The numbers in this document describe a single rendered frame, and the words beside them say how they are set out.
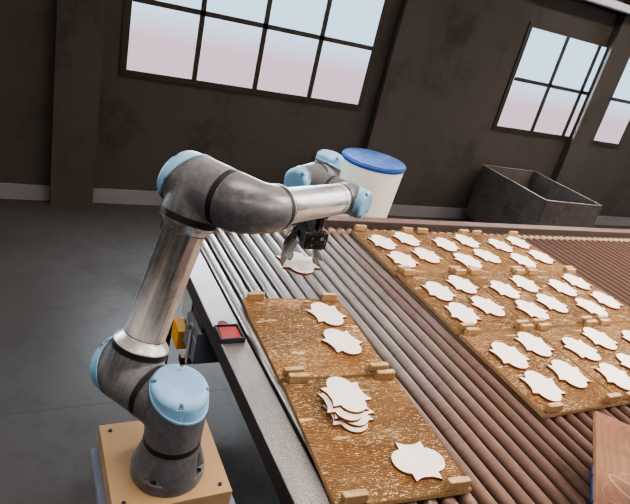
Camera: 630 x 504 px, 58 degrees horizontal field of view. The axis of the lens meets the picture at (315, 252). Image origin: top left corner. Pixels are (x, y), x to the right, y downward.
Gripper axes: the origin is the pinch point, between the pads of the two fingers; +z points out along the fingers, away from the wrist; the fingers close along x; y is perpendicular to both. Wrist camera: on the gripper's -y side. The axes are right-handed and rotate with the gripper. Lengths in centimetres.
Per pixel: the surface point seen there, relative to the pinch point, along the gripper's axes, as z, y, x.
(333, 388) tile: 16.4, 36.0, 2.1
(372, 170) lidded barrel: 65, -257, 170
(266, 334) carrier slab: 21.6, 6.9, -7.1
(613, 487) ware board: 6, 82, 51
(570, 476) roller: 20, 69, 58
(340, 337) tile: 20.5, 10.5, 16.0
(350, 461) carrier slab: 18, 57, -2
